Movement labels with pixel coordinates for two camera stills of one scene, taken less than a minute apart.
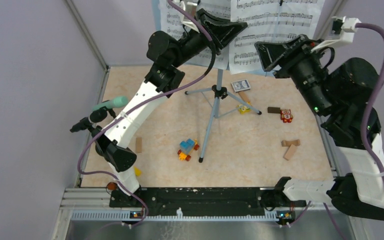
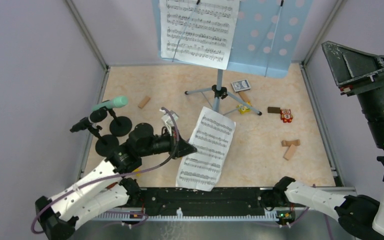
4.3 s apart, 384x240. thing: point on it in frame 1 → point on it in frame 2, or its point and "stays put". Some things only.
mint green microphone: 117,102 stays put
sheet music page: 171,26 stays put
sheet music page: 268,20 → 212,136
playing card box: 241,85 stays put
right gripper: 304,54 → 347,64
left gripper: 221,31 → 179,147
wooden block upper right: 285,143 stays put
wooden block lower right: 290,152 stays put
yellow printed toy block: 243,109 stays put
